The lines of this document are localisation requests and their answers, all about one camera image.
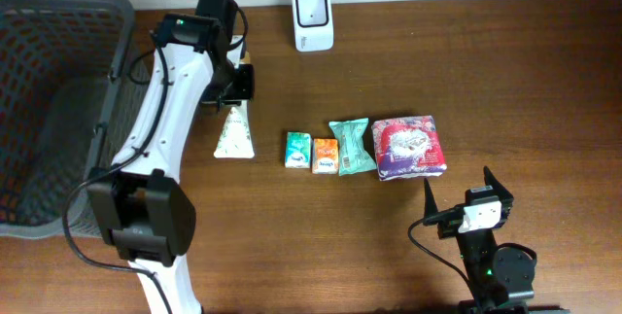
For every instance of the teal snack pouch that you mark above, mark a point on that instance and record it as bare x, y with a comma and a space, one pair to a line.
353, 157

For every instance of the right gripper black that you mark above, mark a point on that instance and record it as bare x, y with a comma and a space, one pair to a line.
449, 221

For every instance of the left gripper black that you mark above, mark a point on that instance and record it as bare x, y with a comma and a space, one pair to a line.
243, 87

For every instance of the grey plastic mesh basket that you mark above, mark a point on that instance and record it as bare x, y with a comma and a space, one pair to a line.
71, 89

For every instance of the teal tissue pack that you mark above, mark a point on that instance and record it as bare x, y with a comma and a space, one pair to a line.
298, 150

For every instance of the pink purple pad pack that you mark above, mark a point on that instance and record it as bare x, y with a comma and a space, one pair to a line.
407, 147

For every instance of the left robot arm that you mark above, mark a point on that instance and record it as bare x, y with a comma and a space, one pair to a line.
138, 204

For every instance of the orange tissue pack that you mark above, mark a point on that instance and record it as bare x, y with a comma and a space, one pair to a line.
325, 156

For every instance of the white tube wooden cap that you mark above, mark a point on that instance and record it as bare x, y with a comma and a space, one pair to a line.
236, 140

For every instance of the white barcode scanner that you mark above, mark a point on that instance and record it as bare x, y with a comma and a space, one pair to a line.
313, 25

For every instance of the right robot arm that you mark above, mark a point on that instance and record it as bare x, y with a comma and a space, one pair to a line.
499, 276

